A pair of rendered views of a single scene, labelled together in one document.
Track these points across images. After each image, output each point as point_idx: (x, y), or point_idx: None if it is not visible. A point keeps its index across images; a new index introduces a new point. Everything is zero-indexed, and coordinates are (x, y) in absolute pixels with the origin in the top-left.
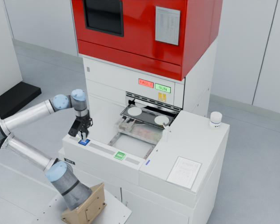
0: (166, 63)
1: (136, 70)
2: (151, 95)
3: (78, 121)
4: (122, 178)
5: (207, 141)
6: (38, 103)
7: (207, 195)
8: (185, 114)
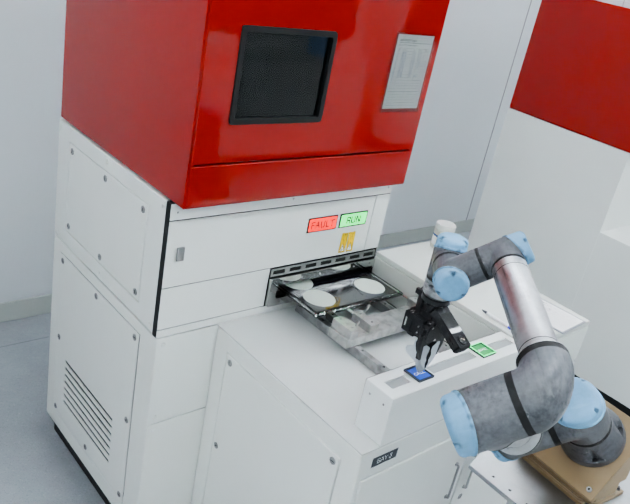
0: (388, 155)
1: (307, 202)
2: (327, 249)
3: (447, 314)
4: None
5: None
6: (511, 272)
7: None
8: (391, 253)
